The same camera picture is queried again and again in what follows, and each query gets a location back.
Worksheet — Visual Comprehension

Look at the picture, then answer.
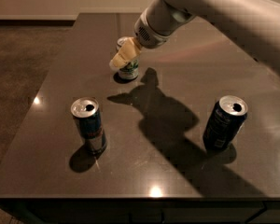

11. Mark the white gripper with vents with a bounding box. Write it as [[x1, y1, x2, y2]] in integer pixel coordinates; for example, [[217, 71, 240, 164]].
[[109, 0, 195, 71]]

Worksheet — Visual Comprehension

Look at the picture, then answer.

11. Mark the white green 7up can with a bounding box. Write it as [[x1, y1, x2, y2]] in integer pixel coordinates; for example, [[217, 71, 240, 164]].
[[116, 36, 138, 81]]

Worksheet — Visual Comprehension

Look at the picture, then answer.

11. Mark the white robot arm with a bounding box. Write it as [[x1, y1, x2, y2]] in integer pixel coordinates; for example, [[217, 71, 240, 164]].
[[109, 0, 280, 76]]

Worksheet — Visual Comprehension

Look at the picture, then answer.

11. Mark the blue silver Red Bull can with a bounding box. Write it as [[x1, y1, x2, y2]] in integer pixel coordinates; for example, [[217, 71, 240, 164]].
[[71, 97, 106, 155]]

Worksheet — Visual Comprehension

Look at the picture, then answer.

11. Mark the dark blue Pepsi can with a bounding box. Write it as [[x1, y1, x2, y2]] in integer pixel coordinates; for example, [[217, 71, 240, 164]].
[[203, 95, 248, 150]]

